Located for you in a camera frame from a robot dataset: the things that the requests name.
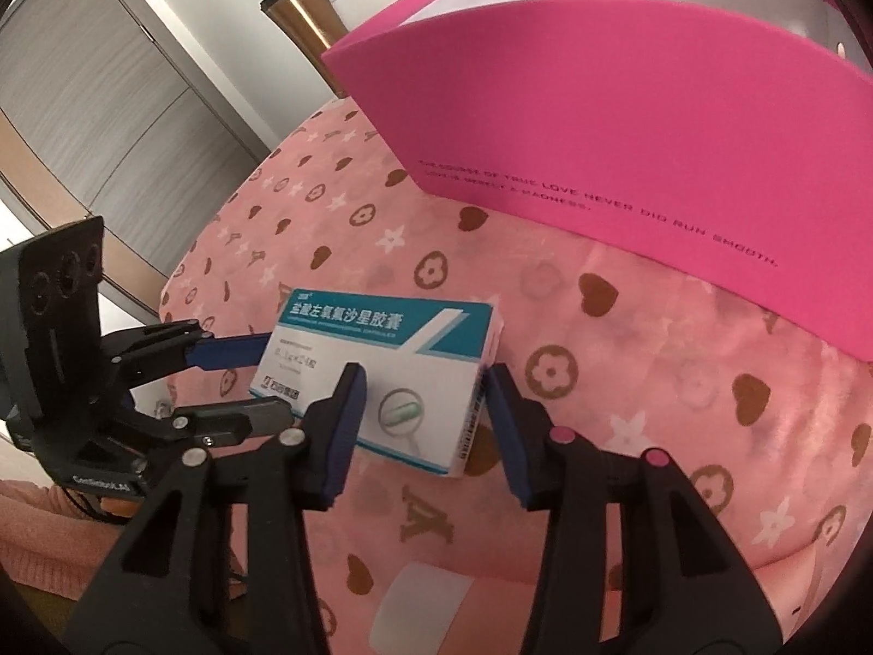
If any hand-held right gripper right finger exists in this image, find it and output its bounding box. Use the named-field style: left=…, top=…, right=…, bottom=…
left=484, top=363, right=785, bottom=655

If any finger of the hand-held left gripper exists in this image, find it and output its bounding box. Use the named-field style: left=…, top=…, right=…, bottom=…
left=136, top=401, right=308, bottom=450
left=102, top=319, right=274, bottom=390

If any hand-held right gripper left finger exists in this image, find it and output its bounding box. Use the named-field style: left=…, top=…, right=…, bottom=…
left=64, top=363, right=369, bottom=655

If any white teal medicine box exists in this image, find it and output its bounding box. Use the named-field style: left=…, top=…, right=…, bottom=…
left=249, top=284, right=506, bottom=479

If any pink cardboard box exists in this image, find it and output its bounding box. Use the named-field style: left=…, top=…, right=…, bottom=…
left=320, top=0, right=873, bottom=362

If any person's left forearm pink sleeve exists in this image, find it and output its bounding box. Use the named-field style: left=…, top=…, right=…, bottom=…
left=0, top=478, right=147, bottom=588

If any pink printed blanket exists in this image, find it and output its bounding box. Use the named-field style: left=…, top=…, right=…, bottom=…
left=157, top=92, right=873, bottom=655

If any grey wardrobe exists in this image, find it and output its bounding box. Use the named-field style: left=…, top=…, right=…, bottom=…
left=0, top=0, right=274, bottom=318

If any copper tumbler with black lid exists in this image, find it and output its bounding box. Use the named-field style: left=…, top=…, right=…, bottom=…
left=260, top=0, right=352, bottom=100

